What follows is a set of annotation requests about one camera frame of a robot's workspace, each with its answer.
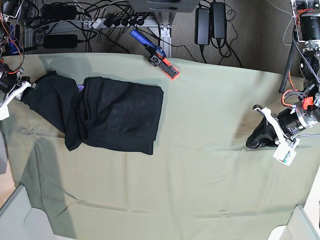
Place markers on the blue clamp at left edge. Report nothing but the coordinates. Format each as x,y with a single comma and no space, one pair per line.
10,48

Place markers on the blue orange bar clamp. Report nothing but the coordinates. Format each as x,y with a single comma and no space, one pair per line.
157,57

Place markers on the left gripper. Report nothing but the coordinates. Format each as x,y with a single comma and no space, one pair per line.
264,134

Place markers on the black power brick pair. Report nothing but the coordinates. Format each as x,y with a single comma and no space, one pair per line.
210,23

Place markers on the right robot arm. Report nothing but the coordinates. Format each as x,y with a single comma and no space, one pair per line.
10,13

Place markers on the white bin left corner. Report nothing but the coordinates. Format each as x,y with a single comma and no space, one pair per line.
20,221

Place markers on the white bin corner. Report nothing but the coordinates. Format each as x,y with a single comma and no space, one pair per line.
299,227
20,221

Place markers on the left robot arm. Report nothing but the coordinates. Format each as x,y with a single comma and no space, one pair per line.
306,42

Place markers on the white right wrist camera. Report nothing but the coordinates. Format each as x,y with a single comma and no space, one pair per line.
4,110

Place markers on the black power adapter left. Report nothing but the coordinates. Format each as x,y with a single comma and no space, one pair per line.
64,41

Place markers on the light green table cloth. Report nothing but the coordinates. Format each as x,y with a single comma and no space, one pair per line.
201,183

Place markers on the white bin right corner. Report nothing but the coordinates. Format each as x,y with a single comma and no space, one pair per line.
299,227

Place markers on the dark navy T-shirt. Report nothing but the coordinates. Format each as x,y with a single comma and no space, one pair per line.
102,112

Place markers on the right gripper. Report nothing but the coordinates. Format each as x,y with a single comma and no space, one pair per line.
11,82

